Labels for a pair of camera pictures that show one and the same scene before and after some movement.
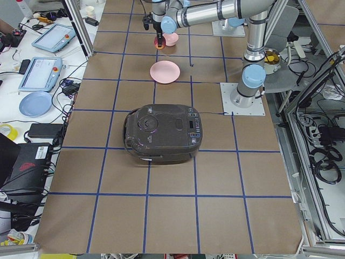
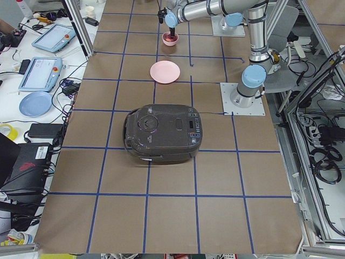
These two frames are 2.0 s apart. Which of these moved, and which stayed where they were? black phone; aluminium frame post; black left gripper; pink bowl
Moved: black left gripper
Stayed: aluminium frame post; black phone; pink bowl
